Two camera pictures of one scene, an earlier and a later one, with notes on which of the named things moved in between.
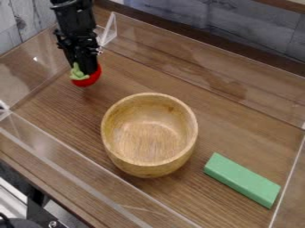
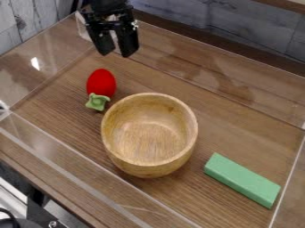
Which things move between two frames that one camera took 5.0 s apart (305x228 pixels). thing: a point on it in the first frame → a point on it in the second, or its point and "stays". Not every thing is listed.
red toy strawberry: (82, 79) → (102, 87)
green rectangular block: (242, 180) stays
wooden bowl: (149, 132) stays
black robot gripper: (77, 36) → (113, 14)
